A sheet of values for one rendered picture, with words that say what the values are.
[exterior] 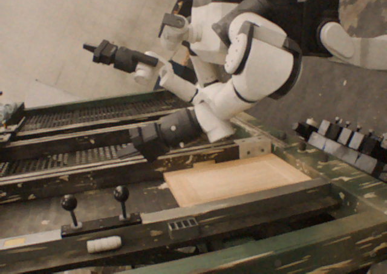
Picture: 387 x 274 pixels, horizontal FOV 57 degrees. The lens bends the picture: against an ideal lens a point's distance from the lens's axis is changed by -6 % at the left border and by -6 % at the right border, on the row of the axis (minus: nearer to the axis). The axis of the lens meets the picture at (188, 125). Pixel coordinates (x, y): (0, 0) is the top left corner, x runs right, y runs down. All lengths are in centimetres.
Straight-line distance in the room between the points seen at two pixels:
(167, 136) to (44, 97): 412
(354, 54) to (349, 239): 69
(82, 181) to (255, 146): 61
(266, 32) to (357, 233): 47
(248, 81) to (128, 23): 578
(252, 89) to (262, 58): 6
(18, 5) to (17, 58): 82
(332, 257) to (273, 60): 45
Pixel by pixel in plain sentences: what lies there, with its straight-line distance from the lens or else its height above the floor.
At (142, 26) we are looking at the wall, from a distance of 647.
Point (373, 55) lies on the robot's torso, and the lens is 145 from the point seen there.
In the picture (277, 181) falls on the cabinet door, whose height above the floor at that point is 97.
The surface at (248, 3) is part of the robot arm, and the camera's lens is 96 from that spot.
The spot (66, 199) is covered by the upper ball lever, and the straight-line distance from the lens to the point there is 87.
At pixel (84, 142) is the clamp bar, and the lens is 173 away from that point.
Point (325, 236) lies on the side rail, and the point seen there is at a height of 106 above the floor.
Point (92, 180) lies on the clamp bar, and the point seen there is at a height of 145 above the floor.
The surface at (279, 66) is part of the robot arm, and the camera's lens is 70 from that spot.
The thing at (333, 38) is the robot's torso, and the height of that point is 96.
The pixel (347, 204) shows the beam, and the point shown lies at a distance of 107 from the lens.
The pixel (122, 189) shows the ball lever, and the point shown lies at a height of 145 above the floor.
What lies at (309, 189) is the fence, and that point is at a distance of 109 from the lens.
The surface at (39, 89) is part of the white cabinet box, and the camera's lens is 496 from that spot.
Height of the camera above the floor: 165
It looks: 19 degrees down
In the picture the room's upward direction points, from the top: 67 degrees counter-clockwise
